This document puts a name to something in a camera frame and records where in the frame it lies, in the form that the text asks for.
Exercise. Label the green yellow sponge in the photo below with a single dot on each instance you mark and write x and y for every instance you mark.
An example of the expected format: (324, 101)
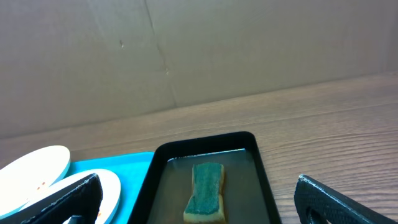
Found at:
(206, 204)

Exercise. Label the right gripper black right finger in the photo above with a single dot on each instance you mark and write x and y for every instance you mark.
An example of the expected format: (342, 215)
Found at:
(316, 203)

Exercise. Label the cardboard back panel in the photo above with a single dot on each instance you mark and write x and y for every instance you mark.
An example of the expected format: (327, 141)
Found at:
(67, 63)

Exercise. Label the white plate with stain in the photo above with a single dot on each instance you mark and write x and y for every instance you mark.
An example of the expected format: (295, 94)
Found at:
(110, 184)

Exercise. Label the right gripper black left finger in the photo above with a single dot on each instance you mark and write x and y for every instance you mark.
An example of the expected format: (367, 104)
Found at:
(78, 202)

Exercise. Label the blue plastic tray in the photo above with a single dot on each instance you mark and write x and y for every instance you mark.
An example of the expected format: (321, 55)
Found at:
(131, 170)

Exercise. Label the white plate rear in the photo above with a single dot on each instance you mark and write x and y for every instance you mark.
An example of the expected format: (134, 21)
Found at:
(30, 175)

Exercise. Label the black water tray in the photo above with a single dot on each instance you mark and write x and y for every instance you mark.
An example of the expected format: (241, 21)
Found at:
(167, 186)

